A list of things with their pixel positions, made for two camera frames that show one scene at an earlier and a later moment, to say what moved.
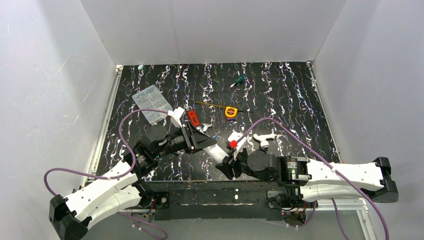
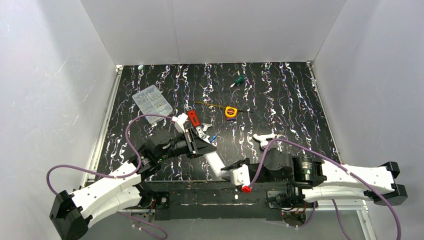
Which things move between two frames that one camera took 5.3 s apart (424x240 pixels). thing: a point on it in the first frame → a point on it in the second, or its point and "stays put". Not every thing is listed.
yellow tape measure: [230, 111] stays put
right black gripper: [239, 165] → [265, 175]
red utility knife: [194, 121] stays put
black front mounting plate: [213, 200] stays put
